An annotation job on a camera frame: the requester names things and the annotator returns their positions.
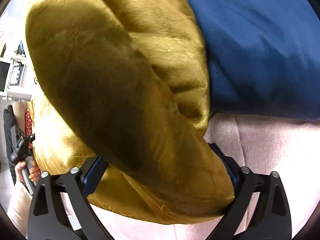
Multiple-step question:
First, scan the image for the gold satin jacket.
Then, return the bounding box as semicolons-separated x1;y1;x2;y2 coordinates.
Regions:
25;0;235;224

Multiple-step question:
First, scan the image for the person's left hand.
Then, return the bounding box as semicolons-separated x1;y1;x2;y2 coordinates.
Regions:
15;160;41;184

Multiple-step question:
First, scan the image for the red patterned fabric roll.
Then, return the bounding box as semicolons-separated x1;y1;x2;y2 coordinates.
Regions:
25;111;33;137

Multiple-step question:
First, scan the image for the white device with screen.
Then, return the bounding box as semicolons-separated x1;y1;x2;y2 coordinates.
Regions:
4;56;36;101

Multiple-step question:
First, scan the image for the pink polka dot bedspread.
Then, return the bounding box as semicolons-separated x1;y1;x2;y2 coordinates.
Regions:
4;112;320;240

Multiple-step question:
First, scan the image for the white tablet monitor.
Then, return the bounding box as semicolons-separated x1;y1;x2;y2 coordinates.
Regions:
0;61;10;92

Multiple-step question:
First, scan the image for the navy blue folded garment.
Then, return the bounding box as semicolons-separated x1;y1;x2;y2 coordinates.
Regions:
187;0;319;121

